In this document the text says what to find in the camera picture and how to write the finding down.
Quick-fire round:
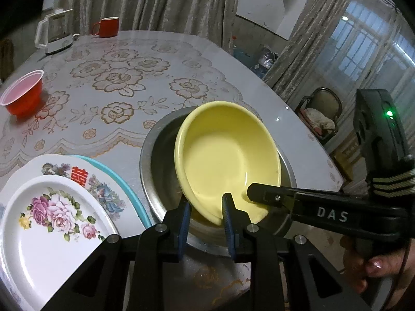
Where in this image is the yellow plastic bowl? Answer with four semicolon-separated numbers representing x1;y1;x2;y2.
174;101;281;225

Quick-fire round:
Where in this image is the white floral plate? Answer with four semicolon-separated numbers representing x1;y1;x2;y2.
1;175;117;310

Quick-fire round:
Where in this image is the red plastic cup bowl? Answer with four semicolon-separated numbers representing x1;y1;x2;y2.
1;69;44;118

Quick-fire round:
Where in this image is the person's right hand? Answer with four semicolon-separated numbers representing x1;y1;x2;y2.
341;236;414;294

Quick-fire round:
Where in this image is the teal rimmed plate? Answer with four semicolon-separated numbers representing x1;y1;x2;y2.
72;154;152;229

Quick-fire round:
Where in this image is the white plate with red character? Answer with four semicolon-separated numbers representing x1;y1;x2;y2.
1;154;144;237

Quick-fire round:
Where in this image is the chair with cloth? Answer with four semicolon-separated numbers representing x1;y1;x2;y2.
295;88;343;145

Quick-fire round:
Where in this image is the lace gold embroidered tablecloth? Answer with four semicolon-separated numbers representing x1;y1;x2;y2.
1;32;244;175

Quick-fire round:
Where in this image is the red ceramic mug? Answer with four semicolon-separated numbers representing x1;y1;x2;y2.
92;17;120;38

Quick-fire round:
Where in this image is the grey curtain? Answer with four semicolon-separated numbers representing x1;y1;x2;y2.
263;0;350;102
55;0;237;52

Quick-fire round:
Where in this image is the white electric kettle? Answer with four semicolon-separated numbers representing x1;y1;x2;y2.
34;9;74;55

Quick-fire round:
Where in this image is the window with white frame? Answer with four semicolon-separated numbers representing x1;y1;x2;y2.
321;0;414;103

